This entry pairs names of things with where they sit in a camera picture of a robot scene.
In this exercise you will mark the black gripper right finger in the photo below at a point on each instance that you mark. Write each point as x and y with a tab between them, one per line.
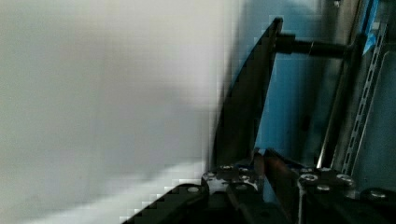
310	195

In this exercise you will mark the black and silver toaster oven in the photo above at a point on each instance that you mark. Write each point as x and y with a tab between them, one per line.
299	99

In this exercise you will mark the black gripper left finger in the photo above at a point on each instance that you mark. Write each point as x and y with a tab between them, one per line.
241	185

